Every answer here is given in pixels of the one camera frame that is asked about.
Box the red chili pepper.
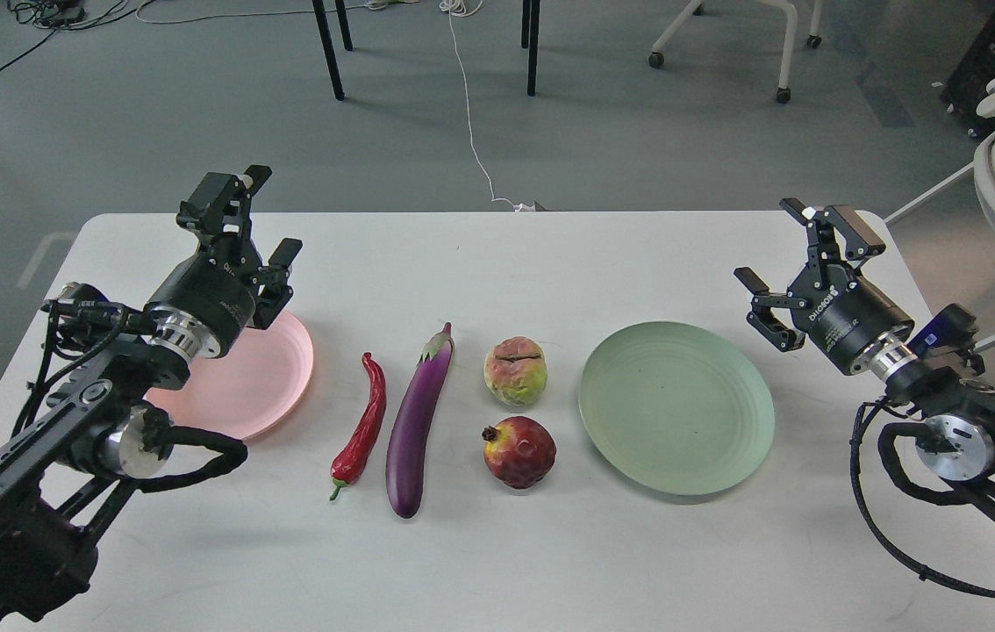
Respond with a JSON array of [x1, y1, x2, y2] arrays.
[[328, 352, 388, 501]]

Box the purple eggplant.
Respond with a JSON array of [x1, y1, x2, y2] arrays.
[[385, 321, 455, 519]]

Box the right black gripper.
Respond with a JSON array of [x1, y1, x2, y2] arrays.
[[734, 197, 914, 376]]

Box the pink plate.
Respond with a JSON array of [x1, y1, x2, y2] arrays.
[[145, 311, 314, 441]]

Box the green pink peach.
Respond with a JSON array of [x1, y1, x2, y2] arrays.
[[483, 336, 548, 406]]

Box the black cables on floor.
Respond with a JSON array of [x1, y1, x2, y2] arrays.
[[0, 0, 314, 102]]

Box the black equipment case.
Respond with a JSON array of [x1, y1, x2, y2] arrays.
[[940, 9, 995, 140]]

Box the white cable on floor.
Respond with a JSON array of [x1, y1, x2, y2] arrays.
[[440, 0, 535, 212]]

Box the red pomegranate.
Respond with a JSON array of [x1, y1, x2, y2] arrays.
[[482, 415, 557, 491]]

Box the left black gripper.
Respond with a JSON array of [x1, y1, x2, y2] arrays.
[[145, 165, 304, 359]]

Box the green plate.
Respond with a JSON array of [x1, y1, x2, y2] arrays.
[[577, 321, 776, 496]]

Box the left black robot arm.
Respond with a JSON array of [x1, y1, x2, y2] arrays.
[[0, 165, 302, 621]]

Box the black table legs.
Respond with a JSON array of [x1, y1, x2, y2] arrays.
[[311, 0, 542, 101]]

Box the white rolling chair base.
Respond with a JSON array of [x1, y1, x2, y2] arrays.
[[648, 1, 826, 105]]

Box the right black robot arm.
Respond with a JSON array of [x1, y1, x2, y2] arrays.
[[734, 197, 995, 599]]

